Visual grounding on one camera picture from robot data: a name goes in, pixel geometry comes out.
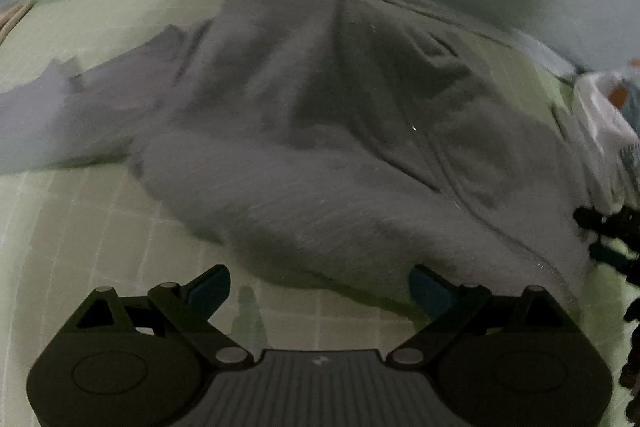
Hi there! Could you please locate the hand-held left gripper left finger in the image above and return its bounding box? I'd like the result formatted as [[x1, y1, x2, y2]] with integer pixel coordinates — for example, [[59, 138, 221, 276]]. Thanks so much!
[[74, 264, 255, 369]]

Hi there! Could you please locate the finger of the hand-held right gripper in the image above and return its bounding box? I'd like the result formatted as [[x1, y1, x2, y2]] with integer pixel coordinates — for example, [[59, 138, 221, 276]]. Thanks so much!
[[588, 241, 640, 289], [572, 205, 640, 242]]

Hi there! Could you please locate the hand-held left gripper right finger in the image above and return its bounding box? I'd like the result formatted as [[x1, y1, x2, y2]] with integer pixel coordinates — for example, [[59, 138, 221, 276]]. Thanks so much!
[[386, 264, 583, 369]]

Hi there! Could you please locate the grey fleece garment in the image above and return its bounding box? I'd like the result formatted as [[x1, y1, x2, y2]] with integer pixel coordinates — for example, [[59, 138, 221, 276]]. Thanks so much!
[[0, 0, 596, 314]]

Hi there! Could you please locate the green checked bed sheet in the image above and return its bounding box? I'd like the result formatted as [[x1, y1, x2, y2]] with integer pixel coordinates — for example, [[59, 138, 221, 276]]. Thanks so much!
[[0, 0, 640, 427]]

